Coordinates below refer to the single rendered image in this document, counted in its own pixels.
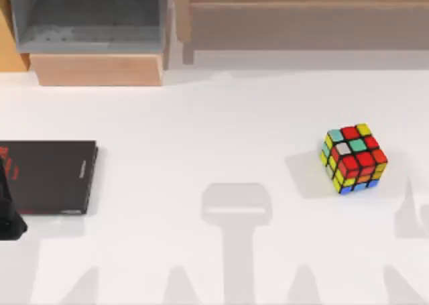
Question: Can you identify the wooden cupboard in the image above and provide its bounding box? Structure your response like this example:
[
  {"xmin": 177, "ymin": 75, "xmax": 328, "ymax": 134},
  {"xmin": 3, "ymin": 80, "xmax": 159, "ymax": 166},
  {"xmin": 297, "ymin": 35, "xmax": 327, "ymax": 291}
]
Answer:
[{"xmin": 0, "ymin": 0, "xmax": 32, "ymax": 73}]

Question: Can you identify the wooden open shelf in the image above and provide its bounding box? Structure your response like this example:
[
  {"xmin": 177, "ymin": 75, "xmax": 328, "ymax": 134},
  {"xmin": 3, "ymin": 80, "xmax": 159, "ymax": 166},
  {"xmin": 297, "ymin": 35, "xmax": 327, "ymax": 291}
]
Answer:
[{"xmin": 174, "ymin": 0, "xmax": 429, "ymax": 66}]

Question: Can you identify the grey pierced drawer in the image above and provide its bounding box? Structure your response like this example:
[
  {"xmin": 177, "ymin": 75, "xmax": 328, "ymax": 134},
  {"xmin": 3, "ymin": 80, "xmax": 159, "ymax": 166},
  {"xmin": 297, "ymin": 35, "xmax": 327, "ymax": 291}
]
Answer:
[{"xmin": 8, "ymin": 0, "xmax": 168, "ymax": 55}]

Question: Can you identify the black book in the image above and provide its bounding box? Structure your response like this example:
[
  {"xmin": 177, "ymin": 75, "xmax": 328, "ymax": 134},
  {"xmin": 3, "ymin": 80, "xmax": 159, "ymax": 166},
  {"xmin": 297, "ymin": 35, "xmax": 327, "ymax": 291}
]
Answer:
[{"xmin": 0, "ymin": 140, "xmax": 99, "ymax": 216}]

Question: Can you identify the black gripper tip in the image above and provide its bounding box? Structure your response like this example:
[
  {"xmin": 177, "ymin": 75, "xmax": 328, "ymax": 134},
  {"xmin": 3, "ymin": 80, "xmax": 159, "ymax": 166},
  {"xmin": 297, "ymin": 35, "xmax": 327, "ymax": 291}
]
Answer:
[{"xmin": 0, "ymin": 156, "xmax": 28, "ymax": 241}]

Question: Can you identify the pale wooden drawer front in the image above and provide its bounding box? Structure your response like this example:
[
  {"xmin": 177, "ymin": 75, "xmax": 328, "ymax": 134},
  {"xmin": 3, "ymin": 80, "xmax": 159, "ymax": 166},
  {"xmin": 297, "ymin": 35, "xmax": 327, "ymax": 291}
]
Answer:
[{"xmin": 29, "ymin": 52, "xmax": 164, "ymax": 87}]

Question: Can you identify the multicoloured puzzle cube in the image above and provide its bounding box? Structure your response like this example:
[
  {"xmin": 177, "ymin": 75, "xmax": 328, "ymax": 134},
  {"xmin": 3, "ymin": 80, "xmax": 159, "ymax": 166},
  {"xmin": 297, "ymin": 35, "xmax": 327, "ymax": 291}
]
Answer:
[{"xmin": 320, "ymin": 123, "xmax": 389, "ymax": 196}]

